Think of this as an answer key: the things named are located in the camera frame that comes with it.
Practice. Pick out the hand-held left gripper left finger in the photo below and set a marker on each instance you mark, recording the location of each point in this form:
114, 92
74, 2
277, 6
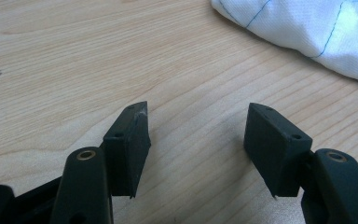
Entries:
126, 155

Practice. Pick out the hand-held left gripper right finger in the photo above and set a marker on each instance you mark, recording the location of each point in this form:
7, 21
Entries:
273, 152

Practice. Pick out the white cloth with blue grid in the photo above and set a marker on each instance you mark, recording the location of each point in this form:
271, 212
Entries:
292, 21

